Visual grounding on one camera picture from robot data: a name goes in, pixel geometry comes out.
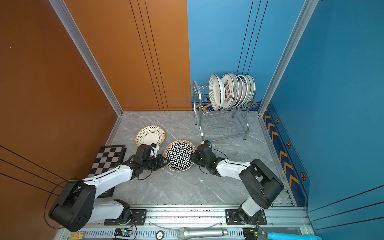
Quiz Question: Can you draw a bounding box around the black white chessboard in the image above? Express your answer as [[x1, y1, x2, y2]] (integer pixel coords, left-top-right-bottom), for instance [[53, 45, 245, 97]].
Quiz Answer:
[[86, 145, 127, 198]]

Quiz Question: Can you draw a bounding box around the light blue cylinder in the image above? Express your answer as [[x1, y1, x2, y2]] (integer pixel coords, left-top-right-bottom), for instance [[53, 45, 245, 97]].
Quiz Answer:
[[266, 233, 322, 240]]

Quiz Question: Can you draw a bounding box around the yellow rimmed dotted plate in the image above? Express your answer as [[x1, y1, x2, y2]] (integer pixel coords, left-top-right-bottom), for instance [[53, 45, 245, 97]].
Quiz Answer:
[[135, 125, 166, 146]]

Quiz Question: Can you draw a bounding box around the silver microphone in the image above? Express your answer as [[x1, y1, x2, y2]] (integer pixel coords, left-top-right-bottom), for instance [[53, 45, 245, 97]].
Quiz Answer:
[[177, 228, 229, 240]]

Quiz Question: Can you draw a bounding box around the white plate black rim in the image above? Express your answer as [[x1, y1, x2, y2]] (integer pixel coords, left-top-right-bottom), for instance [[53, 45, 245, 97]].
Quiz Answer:
[[240, 74, 257, 107]]

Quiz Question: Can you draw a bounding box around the round black white sticker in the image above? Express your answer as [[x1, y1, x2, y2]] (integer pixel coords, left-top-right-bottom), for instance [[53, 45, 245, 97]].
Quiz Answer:
[[155, 231, 165, 240]]

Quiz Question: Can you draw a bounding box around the white deep plate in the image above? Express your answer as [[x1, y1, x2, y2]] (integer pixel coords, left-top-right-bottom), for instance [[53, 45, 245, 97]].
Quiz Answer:
[[209, 74, 225, 111]]

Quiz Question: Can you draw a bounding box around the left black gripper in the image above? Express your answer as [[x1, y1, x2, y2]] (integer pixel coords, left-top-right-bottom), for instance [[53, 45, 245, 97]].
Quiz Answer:
[[143, 154, 172, 172]]

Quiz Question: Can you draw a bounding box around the silver wire dish rack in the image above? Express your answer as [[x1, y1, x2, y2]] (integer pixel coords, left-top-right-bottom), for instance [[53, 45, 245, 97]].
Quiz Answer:
[[192, 82, 260, 142]]

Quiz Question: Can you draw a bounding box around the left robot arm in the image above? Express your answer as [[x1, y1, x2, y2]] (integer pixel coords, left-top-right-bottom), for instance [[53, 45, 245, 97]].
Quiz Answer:
[[47, 144, 170, 232]]

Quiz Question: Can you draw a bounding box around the aluminium rail frame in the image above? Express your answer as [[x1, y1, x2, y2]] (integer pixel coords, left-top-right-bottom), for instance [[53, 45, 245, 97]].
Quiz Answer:
[[55, 204, 315, 240]]

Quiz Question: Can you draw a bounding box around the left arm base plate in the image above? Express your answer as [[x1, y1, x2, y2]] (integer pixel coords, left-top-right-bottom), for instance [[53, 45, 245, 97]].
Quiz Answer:
[[104, 209, 147, 226]]

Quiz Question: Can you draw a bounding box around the green circuit board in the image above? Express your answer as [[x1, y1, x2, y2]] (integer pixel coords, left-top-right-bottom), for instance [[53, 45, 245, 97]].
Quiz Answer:
[[113, 228, 134, 240]]

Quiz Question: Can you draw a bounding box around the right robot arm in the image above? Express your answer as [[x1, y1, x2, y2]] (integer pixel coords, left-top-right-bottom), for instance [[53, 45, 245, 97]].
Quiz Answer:
[[191, 141, 285, 225]]

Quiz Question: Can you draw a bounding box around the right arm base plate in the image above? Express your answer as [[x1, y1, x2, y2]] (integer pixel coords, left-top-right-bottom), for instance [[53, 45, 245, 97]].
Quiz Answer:
[[225, 209, 267, 226]]

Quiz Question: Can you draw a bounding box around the white red patterned plate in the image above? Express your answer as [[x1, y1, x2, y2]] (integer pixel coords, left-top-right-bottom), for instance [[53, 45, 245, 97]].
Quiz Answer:
[[221, 73, 239, 109]]

